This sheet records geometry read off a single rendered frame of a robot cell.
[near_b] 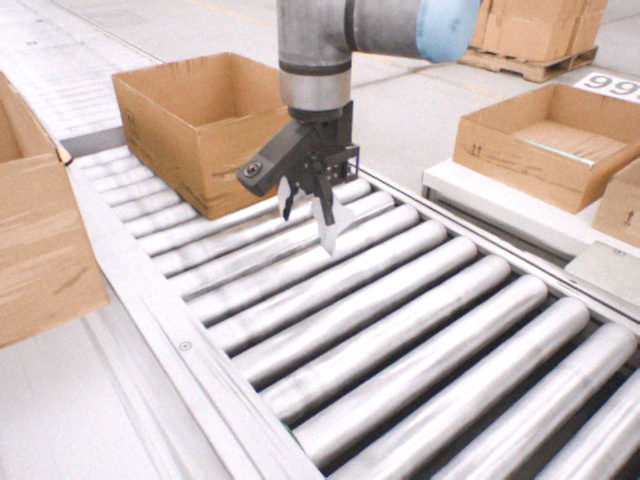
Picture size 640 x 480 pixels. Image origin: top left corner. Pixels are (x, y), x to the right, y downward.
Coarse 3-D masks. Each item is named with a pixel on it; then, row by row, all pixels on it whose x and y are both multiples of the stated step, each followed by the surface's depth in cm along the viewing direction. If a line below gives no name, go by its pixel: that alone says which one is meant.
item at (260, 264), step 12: (360, 216) 87; (372, 216) 88; (348, 228) 86; (312, 240) 81; (288, 252) 79; (252, 264) 76; (264, 264) 77; (228, 276) 73; (240, 276) 75; (204, 288) 71; (216, 288) 73
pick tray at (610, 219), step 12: (624, 168) 80; (636, 168) 84; (612, 180) 77; (624, 180) 82; (636, 180) 87; (612, 192) 78; (624, 192) 77; (636, 192) 75; (600, 204) 80; (612, 204) 79; (624, 204) 77; (636, 204) 76; (600, 216) 81; (612, 216) 79; (624, 216) 78; (636, 216) 76; (600, 228) 82; (612, 228) 80; (624, 228) 79; (636, 228) 77; (624, 240) 79; (636, 240) 78
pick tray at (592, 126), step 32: (544, 96) 117; (576, 96) 115; (608, 96) 109; (480, 128) 95; (512, 128) 114; (544, 128) 117; (576, 128) 117; (608, 128) 112; (480, 160) 98; (512, 160) 92; (544, 160) 87; (576, 160) 82; (608, 160) 84; (544, 192) 89; (576, 192) 85
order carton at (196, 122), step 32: (160, 64) 106; (192, 64) 110; (224, 64) 115; (256, 64) 107; (128, 96) 95; (160, 96) 109; (192, 96) 114; (224, 96) 119; (256, 96) 112; (128, 128) 103; (160, 128) 87; (192, 128) 76; (224, 128) 78; (256, 128) 82; (160, 160) 94; (192, 160) 81; (224, 160) 81; (192, 192) 86; (224, 192) 84
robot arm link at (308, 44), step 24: (288, 0) 52; (312, 0) 50; (336, 0) 50; (288, 24) 53; (312, 24) 52; (336, 24) 51; (288, 48) 55; (312, 48) 53; (336, 48) 54; (288, 72) 56; (312, 72) 55; (336, 72) 56
